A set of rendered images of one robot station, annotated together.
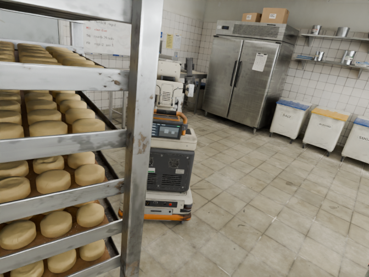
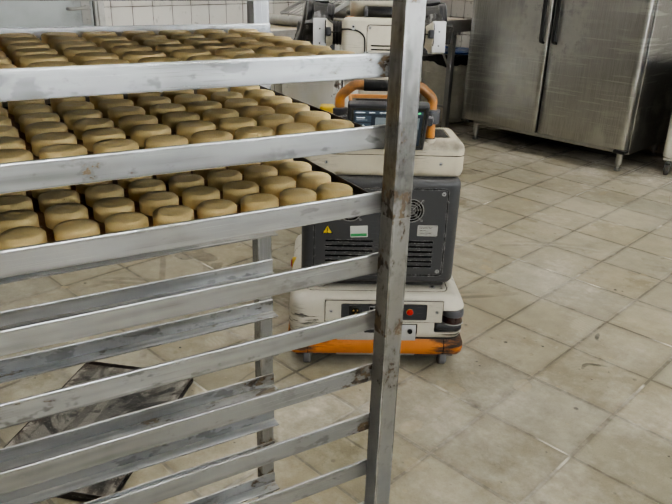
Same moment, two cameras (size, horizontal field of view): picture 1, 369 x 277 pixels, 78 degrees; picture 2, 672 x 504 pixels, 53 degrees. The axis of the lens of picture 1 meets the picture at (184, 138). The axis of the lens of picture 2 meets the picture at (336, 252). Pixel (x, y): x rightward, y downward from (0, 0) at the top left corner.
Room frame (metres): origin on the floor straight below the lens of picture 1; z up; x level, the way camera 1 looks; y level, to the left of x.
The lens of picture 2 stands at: (-0.54, 0.05, 1.35)
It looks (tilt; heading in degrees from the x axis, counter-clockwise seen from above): 23 degrees down; 7
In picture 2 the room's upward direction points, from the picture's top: 2 degrees clockwise
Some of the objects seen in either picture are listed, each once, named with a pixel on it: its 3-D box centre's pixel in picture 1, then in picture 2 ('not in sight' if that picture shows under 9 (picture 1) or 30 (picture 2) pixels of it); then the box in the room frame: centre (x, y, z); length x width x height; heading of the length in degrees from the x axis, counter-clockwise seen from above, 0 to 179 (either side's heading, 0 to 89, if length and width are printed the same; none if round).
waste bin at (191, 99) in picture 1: (197, 94); (446, 83); (6.05, -0.16, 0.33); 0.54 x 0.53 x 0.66; 53
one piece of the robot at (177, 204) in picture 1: (159, 203); (383, 310); (1.57, 0.13, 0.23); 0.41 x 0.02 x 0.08; 99
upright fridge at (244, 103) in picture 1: (244, 77); (579, 15); (5.12, -1.08, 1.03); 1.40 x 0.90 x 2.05; 53
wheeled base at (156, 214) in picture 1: (156, 187); (370, 288); (1.89, 0.20, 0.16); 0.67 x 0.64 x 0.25; 9
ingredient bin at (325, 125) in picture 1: (324, 130); not in sight; (4.16, -2.56, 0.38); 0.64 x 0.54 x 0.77; 144
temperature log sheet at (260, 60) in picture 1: (259, 62); not in sight; (4.52, -1.16, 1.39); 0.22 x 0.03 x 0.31; 53
